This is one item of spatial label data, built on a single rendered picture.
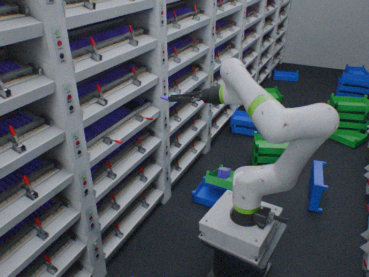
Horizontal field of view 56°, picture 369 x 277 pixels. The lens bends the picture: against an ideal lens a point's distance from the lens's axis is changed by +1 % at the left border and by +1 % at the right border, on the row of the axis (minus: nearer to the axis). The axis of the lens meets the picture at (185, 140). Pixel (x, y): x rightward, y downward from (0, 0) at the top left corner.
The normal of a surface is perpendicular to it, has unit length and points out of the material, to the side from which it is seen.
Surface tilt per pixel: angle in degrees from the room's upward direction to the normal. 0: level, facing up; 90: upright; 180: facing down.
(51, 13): 90
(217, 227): 2
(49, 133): 17
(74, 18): 107
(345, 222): 0
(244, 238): 2
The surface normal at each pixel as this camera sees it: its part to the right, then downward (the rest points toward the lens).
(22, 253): 0.26, -0.77
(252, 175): 0.05, -0.75
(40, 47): -0.44, 0.44
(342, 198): 0.00, -0.87
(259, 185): 0.29, 0.40
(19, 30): 0.86, 0.46
